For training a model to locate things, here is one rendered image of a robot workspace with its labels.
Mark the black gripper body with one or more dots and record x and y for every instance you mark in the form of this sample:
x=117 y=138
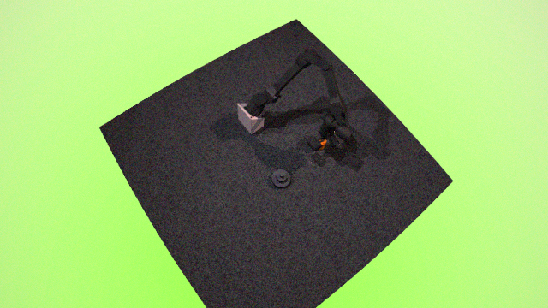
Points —
x=315 y=143

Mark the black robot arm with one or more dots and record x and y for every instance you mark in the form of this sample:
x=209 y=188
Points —
x=338 y=108

